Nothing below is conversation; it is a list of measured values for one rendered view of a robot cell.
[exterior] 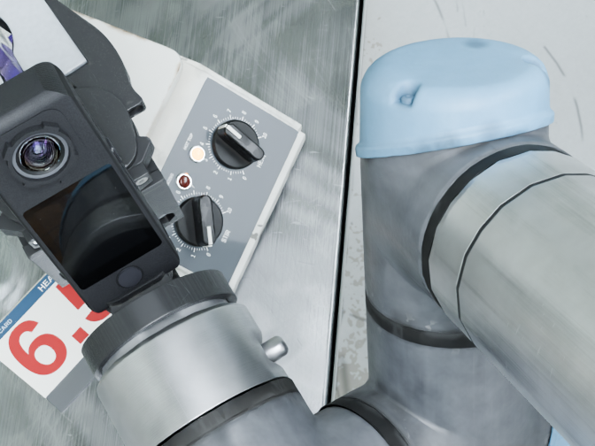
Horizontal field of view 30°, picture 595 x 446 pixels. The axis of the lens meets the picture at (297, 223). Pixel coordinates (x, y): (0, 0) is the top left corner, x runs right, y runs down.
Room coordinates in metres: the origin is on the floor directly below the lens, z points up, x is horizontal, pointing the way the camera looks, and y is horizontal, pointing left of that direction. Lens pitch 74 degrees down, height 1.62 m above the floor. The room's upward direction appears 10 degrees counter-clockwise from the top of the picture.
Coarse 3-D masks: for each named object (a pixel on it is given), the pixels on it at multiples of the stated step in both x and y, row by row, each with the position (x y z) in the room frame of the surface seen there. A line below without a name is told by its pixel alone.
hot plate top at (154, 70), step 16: (112, 32) 0.33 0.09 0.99; (128, 32) 0.32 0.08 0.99; (128, 48) 0.31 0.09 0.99; (144, 48) 0.31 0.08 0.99; (160, 48) 0.31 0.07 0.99; (128, 64) 0.30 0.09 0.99; (144, 64) 0.30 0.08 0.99; (160, 64) 0.30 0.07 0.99; (176, 64) 0.30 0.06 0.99; (144, 80) 0.29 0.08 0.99; (160, 80) 0.29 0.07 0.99; (176, 80) 0.29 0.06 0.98; (144, 96) 0.28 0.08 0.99; (160, 96) 0.28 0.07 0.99; (144, 112) 0.27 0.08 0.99; (160, 112) 0.27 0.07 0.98; (144, 128) 0.26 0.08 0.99
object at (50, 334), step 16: (64, 288) 0.18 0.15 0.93; (48, 304) 0.17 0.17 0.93; (64, 304) 0.17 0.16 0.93; (80, 304) 0.17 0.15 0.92; (32, 320) 0.16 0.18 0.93; (48, 320) 0.16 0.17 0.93; (64, 320) 0.16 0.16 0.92; (80, 320) 0.16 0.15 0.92; (96, 320) 0.16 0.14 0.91; (16, 336) 0.15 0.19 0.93; (32, 336) 0.15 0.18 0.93; (48, 336) 0.15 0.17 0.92; (64, 336) 0.15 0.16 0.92; (80, 336) 0.15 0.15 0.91; (0, 352) 0.15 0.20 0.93; (16, 352) 0.15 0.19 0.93; (32, 352) 0.14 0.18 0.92; (48, 352) 0.14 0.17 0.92; (64, 352) 0.14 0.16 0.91; (16, 368) 0.14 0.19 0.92; (32, 368) 0.14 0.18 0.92; (48, 368) 0.13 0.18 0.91
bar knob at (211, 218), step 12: (180, 204) 0.22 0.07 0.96; (192, 204) 0.21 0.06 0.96; (204, 204) 0.21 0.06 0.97; (216, 204) 0.21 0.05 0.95; (192, 216) 0.21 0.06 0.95; (204, 216) 0.20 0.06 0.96; (216, 216) 0.21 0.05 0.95; (180, 228) 0.20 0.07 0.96; (192, 228) 0.20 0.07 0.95; (204, 228) 0.20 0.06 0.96; (216, 228) 0.20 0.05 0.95; (192, 240) 0.19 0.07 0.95; (204, 240) 0.19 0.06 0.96
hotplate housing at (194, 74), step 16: (192, 64) 0.31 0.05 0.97; (192, 80) 0.29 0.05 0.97; (224, 80) 0.29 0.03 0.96; (176, 96) 0.28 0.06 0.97; (192, 96) 0.28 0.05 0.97; (176, 112) 0.27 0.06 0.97; (272, 112) 0.27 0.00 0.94; (160, 128) 0.26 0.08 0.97; (176, 128) 0.26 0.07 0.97; (160, 144) 0.25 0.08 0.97; (160, 160) 0.24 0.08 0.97; (288, 160) 0.24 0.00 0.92; (288, 176) 0.24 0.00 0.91; (272, 192) 0.22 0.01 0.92; (272, 208) 0.21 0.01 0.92; (256, 240) 0.19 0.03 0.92; (240, 272) 0.17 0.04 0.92
